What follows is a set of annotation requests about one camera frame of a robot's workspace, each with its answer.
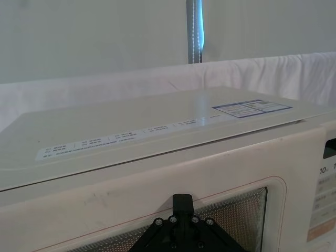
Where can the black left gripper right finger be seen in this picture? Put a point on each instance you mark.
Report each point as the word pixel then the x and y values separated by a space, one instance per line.
pixel 188 204

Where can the long white strip label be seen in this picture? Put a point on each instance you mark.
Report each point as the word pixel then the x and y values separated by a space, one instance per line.
pixel 126 137

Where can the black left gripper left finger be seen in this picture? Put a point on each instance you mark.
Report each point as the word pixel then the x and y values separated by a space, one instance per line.
pixel 178 204

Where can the white wrinkled backdrop cloth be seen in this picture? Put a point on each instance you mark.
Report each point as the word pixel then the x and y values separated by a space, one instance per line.
pixel 262 73

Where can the cream microwave oven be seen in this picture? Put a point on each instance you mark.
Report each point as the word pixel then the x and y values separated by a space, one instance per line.
pixel 105 178

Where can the oven control panel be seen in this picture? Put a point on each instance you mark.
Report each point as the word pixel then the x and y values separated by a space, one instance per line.
pixel 324 199

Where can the grey striped post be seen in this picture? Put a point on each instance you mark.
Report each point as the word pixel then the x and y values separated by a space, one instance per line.
pixel 193 31

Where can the blue-bordered white label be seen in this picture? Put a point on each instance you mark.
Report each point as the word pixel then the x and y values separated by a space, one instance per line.
pixel 252 108

